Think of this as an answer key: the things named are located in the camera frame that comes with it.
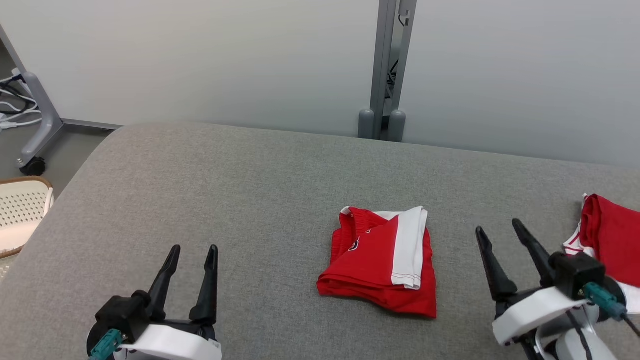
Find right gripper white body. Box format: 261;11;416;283
492;286;591;346

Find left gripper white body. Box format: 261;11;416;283
115;320;223;360

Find black floor cable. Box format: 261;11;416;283
0;81;37;110

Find red and white basketball jersey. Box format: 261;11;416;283
563;193;640;316

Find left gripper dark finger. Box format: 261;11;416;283
147;245;181;321
189;244;219;326

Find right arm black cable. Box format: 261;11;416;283
567;310;594;360

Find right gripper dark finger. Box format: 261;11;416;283
511;218;556;288
475;226;518;302

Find white perforated laundry basket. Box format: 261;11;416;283
0;176;55;260

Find grey metal partition post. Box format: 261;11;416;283
357;0;418;143

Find grey rolling stand leg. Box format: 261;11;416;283
0;22;65;177

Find white floor cable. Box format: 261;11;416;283
0;70;44;132

